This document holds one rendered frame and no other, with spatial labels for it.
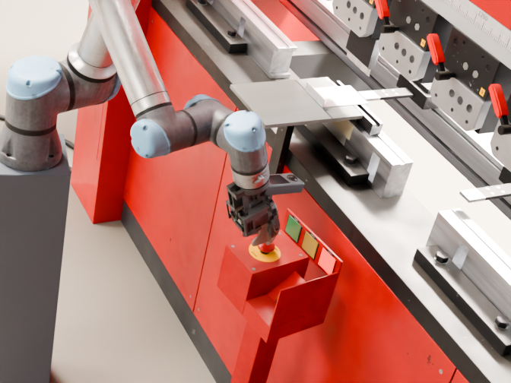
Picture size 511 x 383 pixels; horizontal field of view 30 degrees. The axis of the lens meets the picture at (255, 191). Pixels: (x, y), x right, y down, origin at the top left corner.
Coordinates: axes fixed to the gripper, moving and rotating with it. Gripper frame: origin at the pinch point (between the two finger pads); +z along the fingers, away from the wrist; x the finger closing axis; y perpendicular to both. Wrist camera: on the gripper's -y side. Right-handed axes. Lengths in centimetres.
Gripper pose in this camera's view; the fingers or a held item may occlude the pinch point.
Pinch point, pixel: (269, 238)
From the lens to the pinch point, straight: 207.7
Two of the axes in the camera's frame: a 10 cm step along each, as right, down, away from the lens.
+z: 1.0, 6.9, 7.1
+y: -8.2, 4.6, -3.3
